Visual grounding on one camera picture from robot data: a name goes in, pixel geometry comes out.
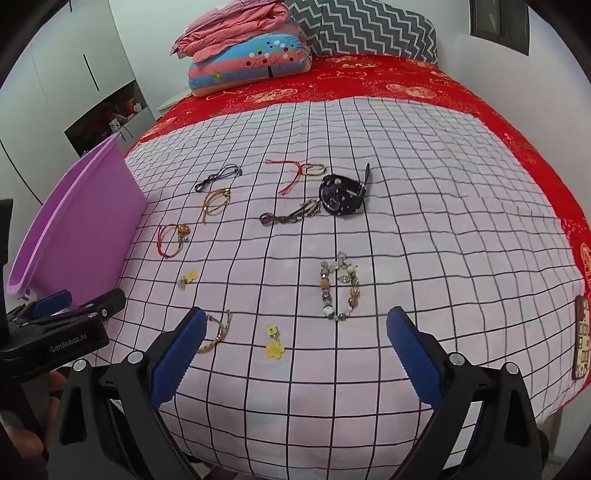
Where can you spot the white wardrobe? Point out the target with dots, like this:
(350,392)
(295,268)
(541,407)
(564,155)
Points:
(46,69)

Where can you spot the dark wall frame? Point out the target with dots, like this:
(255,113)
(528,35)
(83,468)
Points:
(498,23)

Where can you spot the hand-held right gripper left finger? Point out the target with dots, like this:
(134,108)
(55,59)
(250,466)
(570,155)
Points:
(180,355)

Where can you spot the phone in patterned case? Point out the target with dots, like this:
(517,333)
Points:
(582,337)

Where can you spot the person's left hand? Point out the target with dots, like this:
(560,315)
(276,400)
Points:
(18,443)

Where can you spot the white nightstand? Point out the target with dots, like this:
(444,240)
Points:
(173,99)

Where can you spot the purple plastic bin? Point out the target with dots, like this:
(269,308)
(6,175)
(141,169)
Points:
(92,207)

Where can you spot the black wrist watch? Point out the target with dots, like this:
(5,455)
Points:
(339,196)

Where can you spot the grey white chevron pillow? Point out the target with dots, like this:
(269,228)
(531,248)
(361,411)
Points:
(369,27)

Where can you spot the red patterned bedspread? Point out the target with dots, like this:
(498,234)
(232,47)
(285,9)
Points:
(369,78)

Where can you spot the wardrobe niche clutter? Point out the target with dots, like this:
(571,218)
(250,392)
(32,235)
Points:
(111,115)

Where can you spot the white black checked sheet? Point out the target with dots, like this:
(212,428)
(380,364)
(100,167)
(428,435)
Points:
(415,230)

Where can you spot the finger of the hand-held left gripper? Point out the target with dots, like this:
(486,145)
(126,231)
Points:
(106,302)
(51,300)

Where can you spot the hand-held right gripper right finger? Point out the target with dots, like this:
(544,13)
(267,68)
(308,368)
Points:
(415,355)

